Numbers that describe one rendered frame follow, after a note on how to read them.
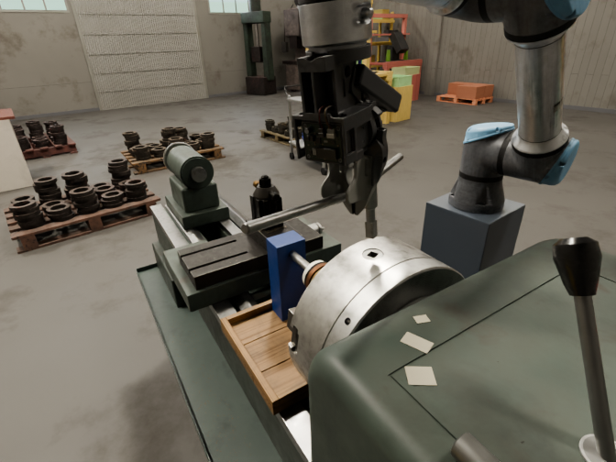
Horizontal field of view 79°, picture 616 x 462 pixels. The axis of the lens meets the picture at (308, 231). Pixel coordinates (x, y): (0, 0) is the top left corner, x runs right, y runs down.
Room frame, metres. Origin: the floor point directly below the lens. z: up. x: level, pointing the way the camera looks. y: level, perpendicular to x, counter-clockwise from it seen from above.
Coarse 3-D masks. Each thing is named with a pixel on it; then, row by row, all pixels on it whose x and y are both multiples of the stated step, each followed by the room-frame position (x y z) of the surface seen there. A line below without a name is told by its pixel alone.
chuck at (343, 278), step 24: (384, 240) 0.56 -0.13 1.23; (336, 264) 0.51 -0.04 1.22; (360, 264) 0.49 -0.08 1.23; (384, 264) 0.48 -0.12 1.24; (312, 288) 0.49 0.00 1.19; (336, 288) 0.46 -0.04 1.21; (360, 288) 0.45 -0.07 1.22; (312, 312) 0.46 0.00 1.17; (336, 312) 0.43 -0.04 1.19; (312, 336) 0.43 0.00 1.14
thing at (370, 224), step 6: (372, 198) 0.49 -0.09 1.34; (372, 204) 0.49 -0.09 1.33; (366, 210) 0.50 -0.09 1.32; (372, 210) 0.50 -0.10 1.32; (366, 216) 0.51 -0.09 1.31; (372, 216) 0.50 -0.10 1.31; (366, 222) 0.51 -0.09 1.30; (372, 222) 0.50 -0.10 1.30; (366, 228) 0.51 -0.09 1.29; (372, 228) 0.50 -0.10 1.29; (366, 234) 0.51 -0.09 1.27; (372, 234) 0.50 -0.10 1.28
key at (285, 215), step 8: (392, 160) 0.55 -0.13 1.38; (400, 160) 0.57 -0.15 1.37; (384, 168) 0.53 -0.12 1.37; (344, 192) 0.45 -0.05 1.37; (320, 200) 0.41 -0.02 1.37; (328, 200) 0.42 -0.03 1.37; (336, 200) 0.43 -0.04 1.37; (344, 200) 0.44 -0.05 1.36; (296, 208) 0.38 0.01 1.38; (304, 208) 0.38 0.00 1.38; (312, 208) 0.39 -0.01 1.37; (320, 208) 0.40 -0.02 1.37; (264, 216) 0.34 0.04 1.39; (272, 216) 0.34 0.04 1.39; (280, 216) 0.35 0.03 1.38; (288, 216) 0.36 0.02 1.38; (296, 216) 0.37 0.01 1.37; (248, 224) 0.32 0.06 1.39; (256, 224) 0.32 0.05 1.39; (264, 224) 0.33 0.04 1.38; (272, 224) 0.34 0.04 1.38; (248, 232) 0.32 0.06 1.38
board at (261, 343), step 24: (240, 312) 0.78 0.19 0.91; (264, 312) 0.81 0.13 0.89; (240, 336) 0.71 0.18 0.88; (264, 336) 0.71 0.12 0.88; (288, 336) 0.71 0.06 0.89; (240, 360) 0.65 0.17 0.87; (264, 360) 0.63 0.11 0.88; (288, 360) 0.63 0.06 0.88; (264, 384) 0.55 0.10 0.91; (288, 384) 0.56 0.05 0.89
